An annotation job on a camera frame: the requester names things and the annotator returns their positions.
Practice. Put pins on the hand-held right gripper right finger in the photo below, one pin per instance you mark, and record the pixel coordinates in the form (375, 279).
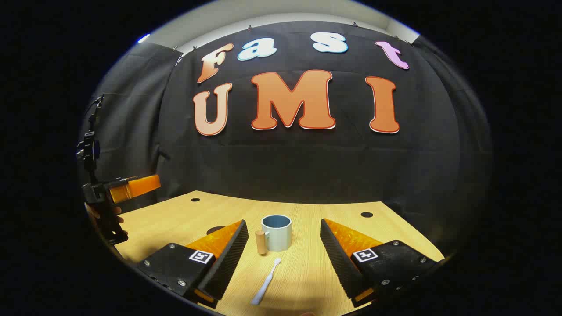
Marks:
(338, 263)

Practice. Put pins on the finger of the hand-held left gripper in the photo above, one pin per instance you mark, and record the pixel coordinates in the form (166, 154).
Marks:
(136, 186)

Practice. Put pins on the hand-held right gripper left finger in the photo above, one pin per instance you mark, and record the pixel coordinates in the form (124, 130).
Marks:
(228, 263)

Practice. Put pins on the dark round coaster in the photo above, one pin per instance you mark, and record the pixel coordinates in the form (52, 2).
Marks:
(214, 229)

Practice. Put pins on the white toothbrush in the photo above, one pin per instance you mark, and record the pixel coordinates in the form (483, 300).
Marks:
(265, 283)

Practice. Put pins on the wooden desktop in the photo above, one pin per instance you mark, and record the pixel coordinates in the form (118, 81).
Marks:
(303, 272)

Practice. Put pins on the black backdrop cloth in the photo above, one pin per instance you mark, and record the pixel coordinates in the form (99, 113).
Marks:
(285, 166)

